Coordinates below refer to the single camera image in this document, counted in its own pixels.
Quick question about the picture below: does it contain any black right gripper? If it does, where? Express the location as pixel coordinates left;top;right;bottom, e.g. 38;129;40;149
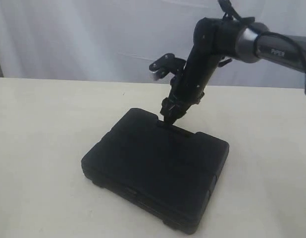
160;98;201;124

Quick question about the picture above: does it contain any black plastic tool case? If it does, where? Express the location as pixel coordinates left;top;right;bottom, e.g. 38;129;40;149
81;108;229;222

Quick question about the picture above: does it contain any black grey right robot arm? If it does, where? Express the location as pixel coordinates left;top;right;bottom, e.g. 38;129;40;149
160;18;306;124

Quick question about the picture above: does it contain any white backdrop curtain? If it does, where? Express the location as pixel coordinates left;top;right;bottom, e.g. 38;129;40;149
0;0;306;88

